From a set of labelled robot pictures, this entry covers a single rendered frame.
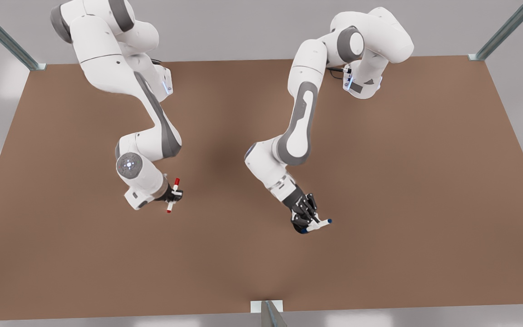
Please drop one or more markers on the red capped white marker pen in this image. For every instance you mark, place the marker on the red capped white marker pen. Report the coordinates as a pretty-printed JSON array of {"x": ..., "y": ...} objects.
[{"x": 173, "y": 195}]

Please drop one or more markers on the blue capped white marker pen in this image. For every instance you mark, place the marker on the blue capped white marker pen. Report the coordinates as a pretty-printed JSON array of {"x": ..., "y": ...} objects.
[{"x": 318, "y": 224}]

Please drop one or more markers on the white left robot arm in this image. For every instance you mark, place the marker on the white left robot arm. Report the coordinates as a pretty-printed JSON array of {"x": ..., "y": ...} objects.
[{"x": 304, "y": 113}]

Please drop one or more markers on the silver frame post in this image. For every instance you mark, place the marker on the silver frame post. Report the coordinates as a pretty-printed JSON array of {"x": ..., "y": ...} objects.
[
  {"x": 506, "y": 29},
  {"x": 270, "y": 314},
  {"x": 5, "y": 38}
]

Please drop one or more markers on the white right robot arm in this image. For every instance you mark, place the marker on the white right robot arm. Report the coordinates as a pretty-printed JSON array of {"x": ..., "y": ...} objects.
[{"x": 107, "y": 59}]

